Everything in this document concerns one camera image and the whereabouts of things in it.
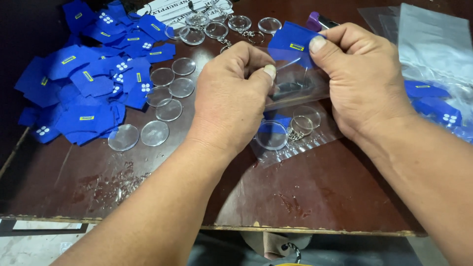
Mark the stack of clear plastic sleeves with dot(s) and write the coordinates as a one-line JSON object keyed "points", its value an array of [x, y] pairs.
{"points": [[432, 40]]}

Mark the person's grey shorts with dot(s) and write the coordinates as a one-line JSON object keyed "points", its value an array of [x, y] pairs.
{"points": [[332, 251]]}

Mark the clear round shell blue insert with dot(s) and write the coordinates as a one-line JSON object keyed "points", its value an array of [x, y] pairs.
{"points": [[271, 136]]}

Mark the purple lighter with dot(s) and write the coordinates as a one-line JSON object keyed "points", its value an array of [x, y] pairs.
{"points": [[318, 21]]}

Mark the pile of blue fabric cutouts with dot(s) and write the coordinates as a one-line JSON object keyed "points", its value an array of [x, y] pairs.
{"points": [[81, 81]]}

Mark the filled clear plastic bag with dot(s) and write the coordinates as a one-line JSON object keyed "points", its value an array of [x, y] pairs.
{"points": [[314, 142]]}

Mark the blue fabric piece yellow label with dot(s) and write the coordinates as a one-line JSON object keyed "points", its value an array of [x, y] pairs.
{"points": [[290, 38]]}

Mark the person's right hand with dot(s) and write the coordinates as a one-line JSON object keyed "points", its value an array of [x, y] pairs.
{"points": [[366, 81]]}

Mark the clear plastic bag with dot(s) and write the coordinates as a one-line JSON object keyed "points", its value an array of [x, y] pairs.
{"points": [[314, 142], [299, 92]]}

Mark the person's left hand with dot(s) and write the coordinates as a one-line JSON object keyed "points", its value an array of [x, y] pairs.
{"points": [[225, 99]]}

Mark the group of clear round discs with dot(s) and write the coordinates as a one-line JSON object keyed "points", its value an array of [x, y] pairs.
{"points": [[166, 99]]}

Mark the white printed paper sheet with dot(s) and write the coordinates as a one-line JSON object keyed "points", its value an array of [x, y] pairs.
{"points": [[173, 11]]}

